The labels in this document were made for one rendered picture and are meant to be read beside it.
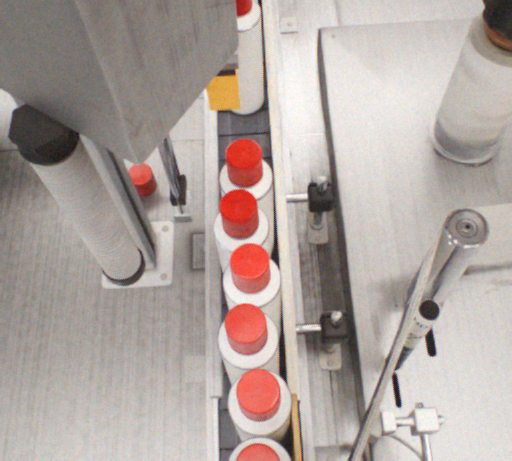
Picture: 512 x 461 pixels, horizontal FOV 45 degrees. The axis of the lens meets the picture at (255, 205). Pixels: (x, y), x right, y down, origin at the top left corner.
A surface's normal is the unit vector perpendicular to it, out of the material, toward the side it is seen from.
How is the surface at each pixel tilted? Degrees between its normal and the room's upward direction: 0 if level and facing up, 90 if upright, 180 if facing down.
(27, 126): 0
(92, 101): 90
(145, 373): 0
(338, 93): 0
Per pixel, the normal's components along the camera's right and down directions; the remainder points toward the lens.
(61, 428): -0.04, -0.47
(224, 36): 0.85, 0.46
